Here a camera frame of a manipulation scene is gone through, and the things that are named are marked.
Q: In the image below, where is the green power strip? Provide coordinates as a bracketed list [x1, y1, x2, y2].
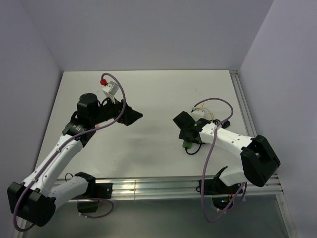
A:
[182, 140, 193, 149]

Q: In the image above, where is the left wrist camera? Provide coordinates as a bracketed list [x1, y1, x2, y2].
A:
[102, 81, 119, 104]

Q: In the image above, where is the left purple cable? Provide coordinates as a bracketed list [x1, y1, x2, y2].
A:
[12, 72, 126, 232]

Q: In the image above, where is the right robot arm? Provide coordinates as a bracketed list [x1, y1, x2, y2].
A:
[173, 112, 280, 193]

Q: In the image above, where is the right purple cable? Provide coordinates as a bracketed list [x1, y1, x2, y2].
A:
[193, 98, 247, 223]

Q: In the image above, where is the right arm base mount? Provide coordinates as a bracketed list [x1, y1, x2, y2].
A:
[204, 179, 241, 210]

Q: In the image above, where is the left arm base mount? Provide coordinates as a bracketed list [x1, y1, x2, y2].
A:
[76, 183, 114, 216]

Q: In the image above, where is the aluminium front rail frame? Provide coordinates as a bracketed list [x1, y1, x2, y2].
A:
[12, 174, 298, 238]

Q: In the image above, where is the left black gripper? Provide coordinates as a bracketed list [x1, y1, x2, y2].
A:
[91, 93, 142, 126]

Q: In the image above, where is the yellow charger with cable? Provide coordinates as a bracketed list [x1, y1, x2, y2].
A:
[197, 104, 214, 120]

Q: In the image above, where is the purple cable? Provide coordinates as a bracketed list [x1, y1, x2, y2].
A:
[12, 72, 126, 232]
[193, 98, 247, 223]

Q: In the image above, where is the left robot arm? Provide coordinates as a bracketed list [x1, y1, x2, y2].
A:
[7, 93, 143, 232]

